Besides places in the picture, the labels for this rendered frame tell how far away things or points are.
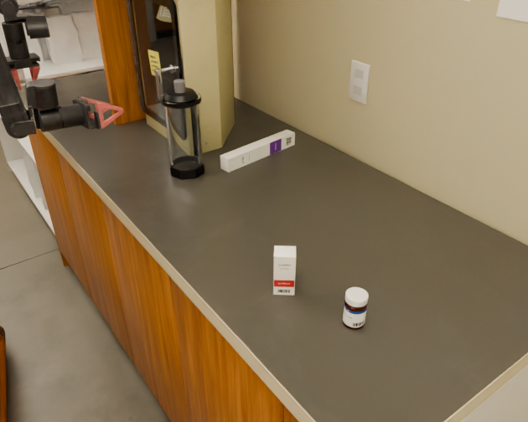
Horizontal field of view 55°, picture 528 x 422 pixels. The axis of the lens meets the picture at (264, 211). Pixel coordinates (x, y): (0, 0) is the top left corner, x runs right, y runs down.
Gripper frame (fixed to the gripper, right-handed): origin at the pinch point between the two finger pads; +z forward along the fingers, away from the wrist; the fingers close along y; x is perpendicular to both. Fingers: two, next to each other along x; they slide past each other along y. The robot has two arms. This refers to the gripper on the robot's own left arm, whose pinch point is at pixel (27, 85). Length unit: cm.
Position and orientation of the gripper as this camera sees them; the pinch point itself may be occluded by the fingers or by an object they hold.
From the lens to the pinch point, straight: 183.3
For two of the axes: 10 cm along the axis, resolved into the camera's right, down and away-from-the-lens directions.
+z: -0.1, 8.5, 5.3
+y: 8.1, -3.1, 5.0
